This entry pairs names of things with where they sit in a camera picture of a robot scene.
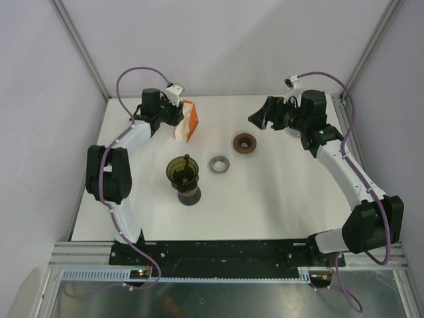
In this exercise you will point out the clear glass dripper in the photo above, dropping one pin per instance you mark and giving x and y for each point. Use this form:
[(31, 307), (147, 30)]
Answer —
[(293, 132)]

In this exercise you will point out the orange coffee filter box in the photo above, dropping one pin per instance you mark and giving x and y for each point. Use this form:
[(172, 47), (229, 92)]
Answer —
[(187, 126)]

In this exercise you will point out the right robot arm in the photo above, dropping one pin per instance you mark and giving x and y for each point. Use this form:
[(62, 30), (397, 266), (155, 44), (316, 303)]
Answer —
[(375, 219)]

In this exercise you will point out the grey slotted cable duct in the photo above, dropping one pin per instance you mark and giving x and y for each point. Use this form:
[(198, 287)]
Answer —
[(137, 275)]

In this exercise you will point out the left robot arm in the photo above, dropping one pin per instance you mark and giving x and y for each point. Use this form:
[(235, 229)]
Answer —
[(108, 172)]

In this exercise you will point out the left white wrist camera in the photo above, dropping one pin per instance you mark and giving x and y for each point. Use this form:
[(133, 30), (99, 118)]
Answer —
[(174, 92)]

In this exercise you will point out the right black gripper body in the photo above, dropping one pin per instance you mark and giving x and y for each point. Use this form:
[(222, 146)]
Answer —
[(287, 114)]

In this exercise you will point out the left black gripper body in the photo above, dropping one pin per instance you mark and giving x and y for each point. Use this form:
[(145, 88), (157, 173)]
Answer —
[(168, 112)]

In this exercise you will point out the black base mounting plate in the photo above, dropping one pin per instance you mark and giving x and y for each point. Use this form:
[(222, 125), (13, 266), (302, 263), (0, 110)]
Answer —
[(234, 257)]

